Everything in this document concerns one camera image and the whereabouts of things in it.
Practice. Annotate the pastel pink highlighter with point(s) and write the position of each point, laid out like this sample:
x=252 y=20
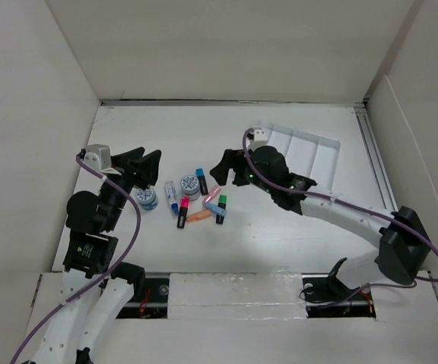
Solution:
x=213 y=193

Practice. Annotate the pink cap black highlighter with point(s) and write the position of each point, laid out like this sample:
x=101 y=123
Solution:
x=183 y=211

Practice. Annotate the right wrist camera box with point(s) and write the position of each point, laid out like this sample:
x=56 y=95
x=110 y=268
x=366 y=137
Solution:
x=256 y=137

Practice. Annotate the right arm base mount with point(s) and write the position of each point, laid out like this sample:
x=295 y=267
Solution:
x=325 y=296

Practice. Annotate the white organizer tray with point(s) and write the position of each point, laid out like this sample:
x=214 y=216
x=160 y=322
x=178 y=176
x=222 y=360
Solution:
x=306 y=154

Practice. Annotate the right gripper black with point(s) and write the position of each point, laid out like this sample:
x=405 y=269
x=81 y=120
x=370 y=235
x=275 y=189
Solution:
x=236 y=158

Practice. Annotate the aluminium rail right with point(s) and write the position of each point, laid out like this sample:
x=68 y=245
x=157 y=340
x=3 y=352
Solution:
x=375 y=157

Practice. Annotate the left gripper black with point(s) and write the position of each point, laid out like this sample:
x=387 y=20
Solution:
x=141 y=177

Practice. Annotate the white blue glue tube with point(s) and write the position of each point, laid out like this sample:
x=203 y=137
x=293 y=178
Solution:
x=171 y=195

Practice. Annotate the blue jar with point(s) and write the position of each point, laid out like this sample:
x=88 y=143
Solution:
x=147 y=198
x=189 y=185

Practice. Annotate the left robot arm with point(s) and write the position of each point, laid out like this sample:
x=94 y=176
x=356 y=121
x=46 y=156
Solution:
x=95 y=284

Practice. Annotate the pastel blue highlighter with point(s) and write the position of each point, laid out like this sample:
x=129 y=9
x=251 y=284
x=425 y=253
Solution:
x=215 y=209

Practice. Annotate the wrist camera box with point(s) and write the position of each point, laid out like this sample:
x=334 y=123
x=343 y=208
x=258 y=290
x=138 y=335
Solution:
x=256 y=137
x=97 y=157

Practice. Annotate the green cap black highlighter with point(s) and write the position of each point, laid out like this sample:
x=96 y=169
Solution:
x=222 y=204

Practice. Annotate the pastel orange highlighter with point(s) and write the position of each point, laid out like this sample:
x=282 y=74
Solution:
x=199 y=216

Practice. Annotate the blue cap black highlighter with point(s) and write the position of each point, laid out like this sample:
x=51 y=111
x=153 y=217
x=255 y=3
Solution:
x=202 y=181

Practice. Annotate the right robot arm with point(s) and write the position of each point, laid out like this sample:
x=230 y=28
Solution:
x=399 y=240

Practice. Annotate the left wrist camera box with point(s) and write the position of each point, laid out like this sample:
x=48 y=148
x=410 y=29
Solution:
x=97 y=157

